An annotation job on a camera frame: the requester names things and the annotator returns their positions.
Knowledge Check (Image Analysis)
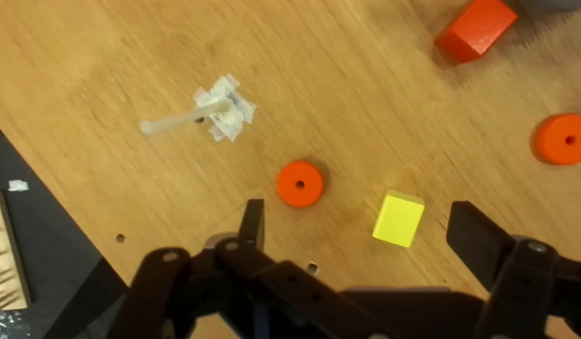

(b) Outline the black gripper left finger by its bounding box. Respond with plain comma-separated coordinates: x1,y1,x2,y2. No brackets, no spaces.
108,198,392,339

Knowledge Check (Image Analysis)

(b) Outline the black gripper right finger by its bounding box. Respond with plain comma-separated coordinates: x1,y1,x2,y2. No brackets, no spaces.
446,200,581,339

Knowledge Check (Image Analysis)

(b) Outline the yellow wooden block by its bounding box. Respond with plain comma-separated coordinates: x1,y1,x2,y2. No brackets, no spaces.
371,191,427,251

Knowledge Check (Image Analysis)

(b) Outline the red wooden block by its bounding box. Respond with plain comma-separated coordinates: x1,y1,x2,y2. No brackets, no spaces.
433,0,521,66

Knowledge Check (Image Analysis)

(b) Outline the orange wooden disc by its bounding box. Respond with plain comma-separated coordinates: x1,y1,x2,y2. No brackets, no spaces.
275,159,328,211
531,112,581,168

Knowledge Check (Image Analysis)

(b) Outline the black low side table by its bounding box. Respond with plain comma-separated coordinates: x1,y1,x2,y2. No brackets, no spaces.
0,119,132,339

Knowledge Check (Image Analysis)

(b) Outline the white peg on tape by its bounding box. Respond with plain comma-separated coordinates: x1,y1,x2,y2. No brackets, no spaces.
138,72,260,145

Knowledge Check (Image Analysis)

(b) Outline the clear plastic bag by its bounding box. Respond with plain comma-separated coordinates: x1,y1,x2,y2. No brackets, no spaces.
0,309,31,339

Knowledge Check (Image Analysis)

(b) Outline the wooden xylophone toy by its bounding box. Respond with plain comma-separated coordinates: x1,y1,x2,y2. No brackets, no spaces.
0,189,34,313

